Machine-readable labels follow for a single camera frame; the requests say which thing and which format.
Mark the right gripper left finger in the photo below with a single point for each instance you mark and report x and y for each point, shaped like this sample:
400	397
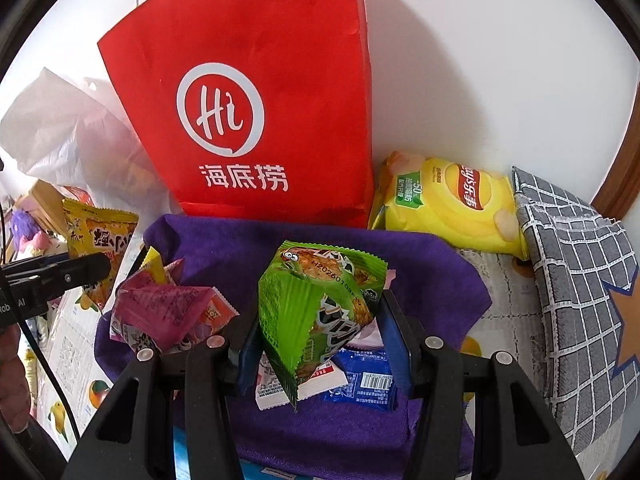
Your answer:
131	436

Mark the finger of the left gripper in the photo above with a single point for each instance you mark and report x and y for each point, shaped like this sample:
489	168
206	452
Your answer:
64	273

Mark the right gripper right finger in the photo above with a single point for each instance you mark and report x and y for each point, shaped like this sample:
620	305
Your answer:
516	437

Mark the magenta snack packet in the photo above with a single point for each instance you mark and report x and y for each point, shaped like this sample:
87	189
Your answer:
152	309

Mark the yellow snack packet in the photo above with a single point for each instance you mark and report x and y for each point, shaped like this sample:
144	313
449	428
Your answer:
93	230

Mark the green snack packet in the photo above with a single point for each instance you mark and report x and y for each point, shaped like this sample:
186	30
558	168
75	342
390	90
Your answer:
312	300

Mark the blue snack packet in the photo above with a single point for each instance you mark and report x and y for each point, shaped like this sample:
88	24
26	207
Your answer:
370	381

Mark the pink peach candy packet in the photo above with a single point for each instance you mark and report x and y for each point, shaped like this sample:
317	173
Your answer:
370	337

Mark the person left hand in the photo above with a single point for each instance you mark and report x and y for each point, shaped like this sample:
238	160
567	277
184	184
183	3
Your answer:
14	392

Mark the plush toys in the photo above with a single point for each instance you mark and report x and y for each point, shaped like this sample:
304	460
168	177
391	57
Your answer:
30	240

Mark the wooden furniture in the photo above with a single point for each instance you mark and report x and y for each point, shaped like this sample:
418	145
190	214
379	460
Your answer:
45	204

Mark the white Miniso plastic bag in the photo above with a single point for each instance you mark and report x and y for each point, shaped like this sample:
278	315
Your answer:
80	137

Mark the purple towel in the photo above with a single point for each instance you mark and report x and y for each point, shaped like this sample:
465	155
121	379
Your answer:
433	284

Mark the grey plaid star pouch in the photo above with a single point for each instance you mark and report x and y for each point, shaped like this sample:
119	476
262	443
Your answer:
582	262

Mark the yellow chips bag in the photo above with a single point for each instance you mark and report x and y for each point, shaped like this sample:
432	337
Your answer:
469	208

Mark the red paper shopping bag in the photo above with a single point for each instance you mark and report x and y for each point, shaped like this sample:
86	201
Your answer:
252	109

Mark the brown door frame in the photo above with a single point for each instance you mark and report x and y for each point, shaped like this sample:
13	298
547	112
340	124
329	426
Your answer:
620	187

